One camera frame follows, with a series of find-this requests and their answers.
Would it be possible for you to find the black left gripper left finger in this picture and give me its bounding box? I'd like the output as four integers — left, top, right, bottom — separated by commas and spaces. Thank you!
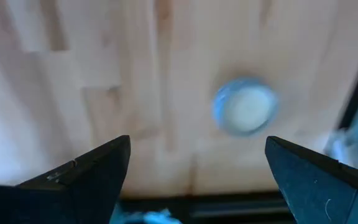
0, 135, 132, 224

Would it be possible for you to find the pale mottled ceramic candle bowl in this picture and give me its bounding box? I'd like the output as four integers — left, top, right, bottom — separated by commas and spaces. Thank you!
211, 77, 279, 138

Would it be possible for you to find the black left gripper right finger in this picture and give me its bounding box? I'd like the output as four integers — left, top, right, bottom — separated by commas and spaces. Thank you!
265, 136, 358, 224

